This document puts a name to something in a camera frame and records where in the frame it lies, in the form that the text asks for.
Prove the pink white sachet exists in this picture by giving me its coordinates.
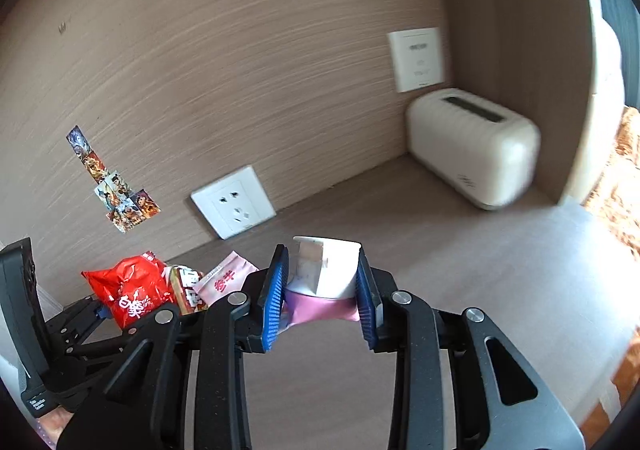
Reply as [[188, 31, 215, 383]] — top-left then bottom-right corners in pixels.
[[280, 290, 360, 332]]

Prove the small white paper cup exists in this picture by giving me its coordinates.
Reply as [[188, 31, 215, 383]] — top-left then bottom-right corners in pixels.
[[286, 236, 361, 300]]

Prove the pale printed snack bag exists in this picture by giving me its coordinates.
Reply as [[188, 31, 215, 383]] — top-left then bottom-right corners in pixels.
[[166, 265, 207, 316]]

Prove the red snack bag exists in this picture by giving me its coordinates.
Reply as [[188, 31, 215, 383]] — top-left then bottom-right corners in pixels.
[[81, 252, 174, 330]]

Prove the colourful sticker strip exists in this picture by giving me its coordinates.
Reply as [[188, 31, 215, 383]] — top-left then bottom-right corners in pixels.
[[66, 126, 160, 233]]

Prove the cream ribbed tissue box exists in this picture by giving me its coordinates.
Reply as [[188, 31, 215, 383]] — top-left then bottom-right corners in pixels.
[[406, 88, 540, 210]]

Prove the bed with orange cover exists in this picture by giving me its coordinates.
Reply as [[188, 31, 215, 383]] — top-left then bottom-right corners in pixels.
[[580, 108, 639, 449]]

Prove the teal curtain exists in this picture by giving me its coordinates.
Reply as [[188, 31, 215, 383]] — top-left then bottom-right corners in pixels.
[[601, 0, 639, 109]]

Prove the white wall socket lower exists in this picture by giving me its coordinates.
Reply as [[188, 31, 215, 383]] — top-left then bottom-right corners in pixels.
[[190, 165, 276, 240]]

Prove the white wall socket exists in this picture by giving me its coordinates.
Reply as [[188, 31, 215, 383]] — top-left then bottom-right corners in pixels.
[[190, 165, 276, 240], [387, 28, 445, 94]]

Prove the white wall socket upper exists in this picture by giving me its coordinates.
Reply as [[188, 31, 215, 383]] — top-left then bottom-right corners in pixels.
[[387, 28, 445, 94]]

